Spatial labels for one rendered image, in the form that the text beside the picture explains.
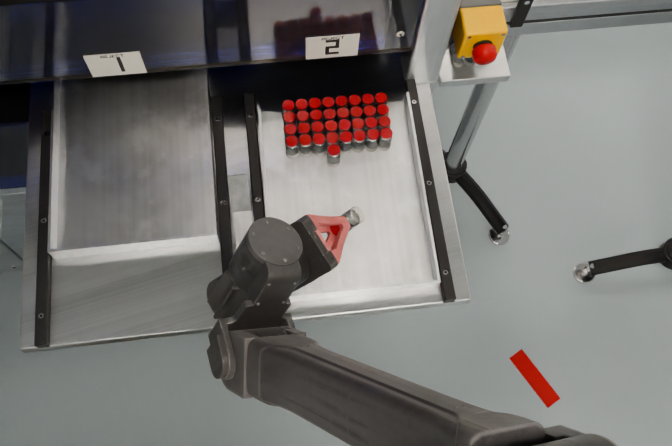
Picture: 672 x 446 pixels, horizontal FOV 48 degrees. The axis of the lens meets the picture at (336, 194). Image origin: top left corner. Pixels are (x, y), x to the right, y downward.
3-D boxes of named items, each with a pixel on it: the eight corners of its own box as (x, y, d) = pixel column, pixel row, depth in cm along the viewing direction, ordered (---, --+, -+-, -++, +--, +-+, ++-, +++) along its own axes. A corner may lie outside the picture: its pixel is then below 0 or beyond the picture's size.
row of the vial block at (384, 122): (284, 136, 129) (283, 123, 124) (387, 127, 130) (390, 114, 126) (285, 147, 128) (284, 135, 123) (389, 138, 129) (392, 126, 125)
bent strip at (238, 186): (230, 189, 125) (227, 175, 119) (248, 187, 125) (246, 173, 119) (237, 270, 119) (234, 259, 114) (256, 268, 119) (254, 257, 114)
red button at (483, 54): (467, 49, 126) (472, 35, 122) (490, 47, 126) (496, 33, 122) (471, 68, 124) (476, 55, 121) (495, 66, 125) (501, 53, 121)
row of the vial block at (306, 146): (285, 147, 128) (284, 135, 123) (389, 139, 129) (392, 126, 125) (286, 159, 127) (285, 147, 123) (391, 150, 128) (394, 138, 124)
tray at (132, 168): (58, 75, 132) (52, 64, 129) (207, 63, 134) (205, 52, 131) (54, 259, 119) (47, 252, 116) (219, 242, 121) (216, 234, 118)
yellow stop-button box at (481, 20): (449, 24, 129) (457, -2, 123) (490, 21, 130) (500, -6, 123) (457, 61, 127) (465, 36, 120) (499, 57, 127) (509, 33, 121)
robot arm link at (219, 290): (193, 303, 79) (228, 343, 78) (213, 267, 74) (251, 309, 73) (237, 273, 84) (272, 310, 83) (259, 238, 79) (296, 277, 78)
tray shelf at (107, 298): (33, 83, 133) (29, 78, 131) (420, 51, 139) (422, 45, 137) (22, 352, 115) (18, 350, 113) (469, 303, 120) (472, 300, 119)
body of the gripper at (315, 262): (261, 244, 90) (218, 272, 84) (310, 212, 82) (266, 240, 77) (291, 290, 89) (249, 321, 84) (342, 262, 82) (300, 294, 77)
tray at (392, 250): (258, 113, 130) (257, 103, 127) (406, 101, 132) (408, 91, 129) (273, 303, 117) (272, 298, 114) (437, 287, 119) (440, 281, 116)
